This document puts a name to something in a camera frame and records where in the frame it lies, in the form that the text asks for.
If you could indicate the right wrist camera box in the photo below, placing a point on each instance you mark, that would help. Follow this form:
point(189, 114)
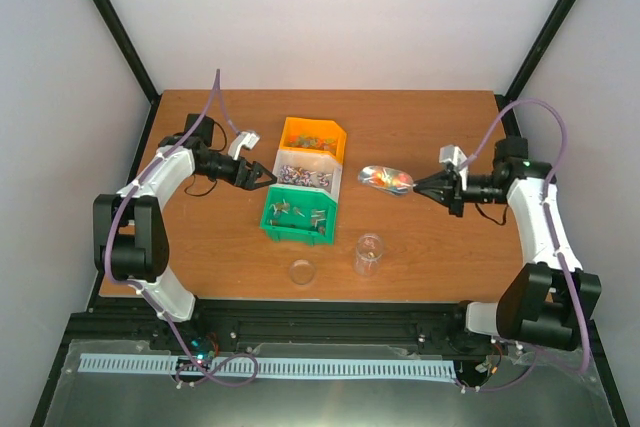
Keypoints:
point(453, 155)

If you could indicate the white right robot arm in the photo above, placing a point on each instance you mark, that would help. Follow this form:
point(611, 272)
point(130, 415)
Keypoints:
point(552, 298)

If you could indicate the clear plastic jar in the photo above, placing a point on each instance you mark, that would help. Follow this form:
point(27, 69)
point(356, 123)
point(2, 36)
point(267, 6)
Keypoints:
point(368, 254)

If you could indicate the metal candy scoop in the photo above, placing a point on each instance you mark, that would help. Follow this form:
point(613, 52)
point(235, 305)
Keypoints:
point(386, 179)

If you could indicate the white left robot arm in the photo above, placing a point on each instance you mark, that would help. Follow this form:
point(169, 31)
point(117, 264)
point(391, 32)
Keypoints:
point(131, 244)

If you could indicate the green plastic candy bin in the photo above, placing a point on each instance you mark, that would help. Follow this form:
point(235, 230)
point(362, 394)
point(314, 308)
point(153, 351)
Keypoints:
point(299, 215)

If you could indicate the white plastic candy bin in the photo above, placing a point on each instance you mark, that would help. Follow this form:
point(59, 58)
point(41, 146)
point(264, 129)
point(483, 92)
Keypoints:
point(301, 169)

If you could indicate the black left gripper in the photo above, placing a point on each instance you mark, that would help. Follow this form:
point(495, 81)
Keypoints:
point(247, 181)

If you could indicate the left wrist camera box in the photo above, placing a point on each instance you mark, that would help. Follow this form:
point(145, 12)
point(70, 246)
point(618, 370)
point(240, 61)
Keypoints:
point(245, 140)

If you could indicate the clear round jar lid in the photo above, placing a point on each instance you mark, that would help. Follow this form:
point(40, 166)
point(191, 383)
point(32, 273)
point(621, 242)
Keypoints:
point(302, 272)

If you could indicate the light blue slotted cable duct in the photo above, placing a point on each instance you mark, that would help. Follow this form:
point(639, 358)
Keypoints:
point(273, 368)

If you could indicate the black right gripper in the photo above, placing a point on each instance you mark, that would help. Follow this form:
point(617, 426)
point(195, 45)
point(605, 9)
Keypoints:
point(447, 179)

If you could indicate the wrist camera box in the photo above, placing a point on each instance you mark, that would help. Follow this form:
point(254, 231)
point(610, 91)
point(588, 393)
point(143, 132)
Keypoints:
point(245, 140)
point(453, 155)

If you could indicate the black aluminium frame base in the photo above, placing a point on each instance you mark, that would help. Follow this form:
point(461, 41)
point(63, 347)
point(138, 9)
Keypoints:
point(431, 261)

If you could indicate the orange plastic candy bin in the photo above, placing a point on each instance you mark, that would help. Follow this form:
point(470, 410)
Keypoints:
point(317, 136)

